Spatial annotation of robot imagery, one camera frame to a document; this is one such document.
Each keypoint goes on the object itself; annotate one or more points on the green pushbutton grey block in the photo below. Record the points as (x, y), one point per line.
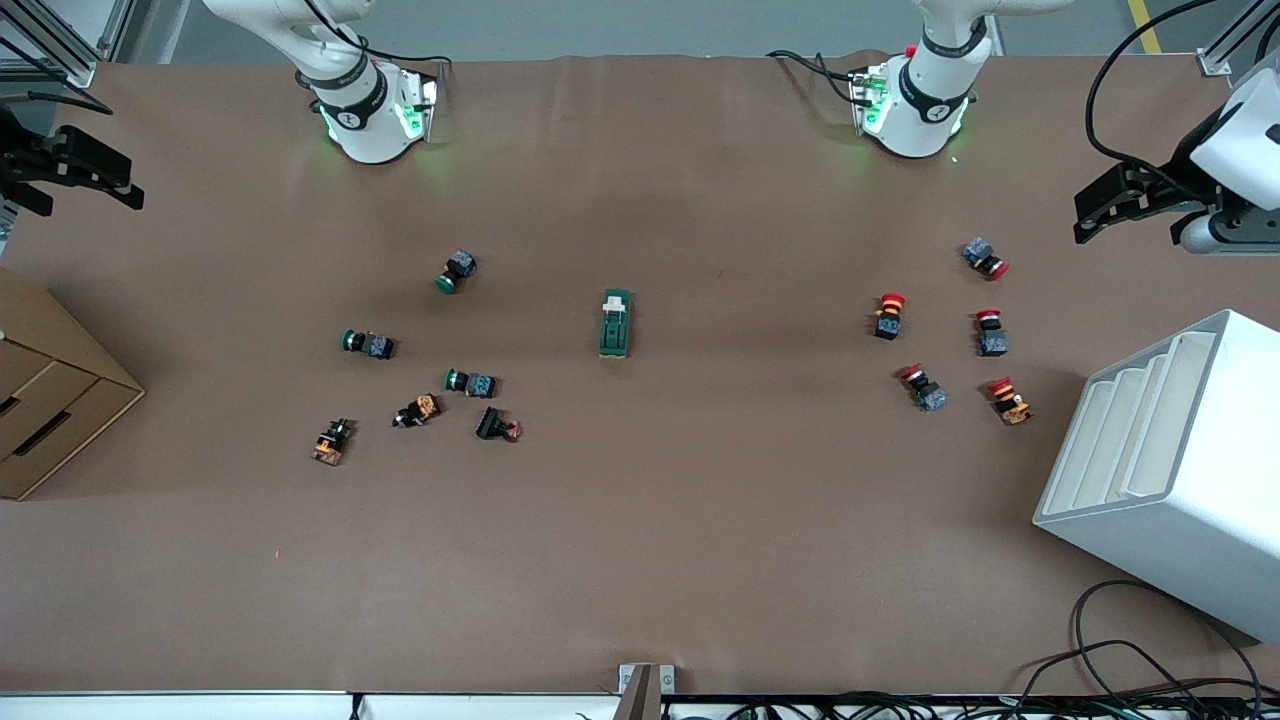
(378, 346)
(460, 266)
(480, 385)

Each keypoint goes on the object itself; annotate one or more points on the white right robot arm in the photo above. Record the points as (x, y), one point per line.
(370, 130)

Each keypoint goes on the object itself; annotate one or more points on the black switch red lamp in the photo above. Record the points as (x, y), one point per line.
(492, 424)

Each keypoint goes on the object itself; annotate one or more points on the red button orange block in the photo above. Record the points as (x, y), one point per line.
(1012, 408)

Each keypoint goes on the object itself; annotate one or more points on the white table edge rail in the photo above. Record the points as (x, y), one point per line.
(200, 708)

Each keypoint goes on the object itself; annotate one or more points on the brown cardboard box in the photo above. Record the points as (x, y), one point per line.
(50, 400)

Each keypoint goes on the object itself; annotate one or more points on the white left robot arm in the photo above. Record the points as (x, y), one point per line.
(920, 120)

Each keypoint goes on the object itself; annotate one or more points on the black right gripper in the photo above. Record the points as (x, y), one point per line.
(18, 158)

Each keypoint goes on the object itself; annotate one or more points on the black orange selector switch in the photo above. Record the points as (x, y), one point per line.
(330, 445)
(422, 408)

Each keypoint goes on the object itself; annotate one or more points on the red button orange striped collar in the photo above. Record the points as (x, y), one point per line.
(888, 322)

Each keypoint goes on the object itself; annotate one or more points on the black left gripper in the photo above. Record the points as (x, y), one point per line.
(1176, 176)

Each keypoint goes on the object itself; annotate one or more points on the grey metal table bracket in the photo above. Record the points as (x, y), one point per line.
(630, 680)

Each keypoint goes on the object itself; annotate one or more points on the aluminium frame profile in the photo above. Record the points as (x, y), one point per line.
(60, 55)
(1225, 50)

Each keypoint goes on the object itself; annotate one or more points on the white slotted storage rack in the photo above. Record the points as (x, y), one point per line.
(1200, 500)

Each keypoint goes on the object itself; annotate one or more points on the red mushroom button grey block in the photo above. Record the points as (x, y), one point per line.
(992, 342)
(930, 396)
(978, 252)

